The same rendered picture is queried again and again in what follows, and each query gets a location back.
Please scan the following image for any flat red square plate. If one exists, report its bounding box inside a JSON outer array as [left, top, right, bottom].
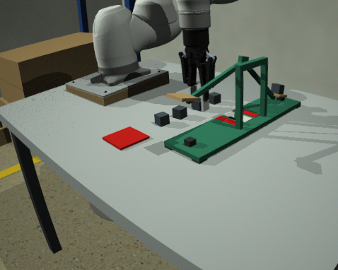
[[103, 127, 150, 150]]

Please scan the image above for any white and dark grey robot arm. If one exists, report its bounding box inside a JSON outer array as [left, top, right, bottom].
[[89, 0, 238, 86]]

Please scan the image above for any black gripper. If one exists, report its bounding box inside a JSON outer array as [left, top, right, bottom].
[[178, 28, 217, 112]]

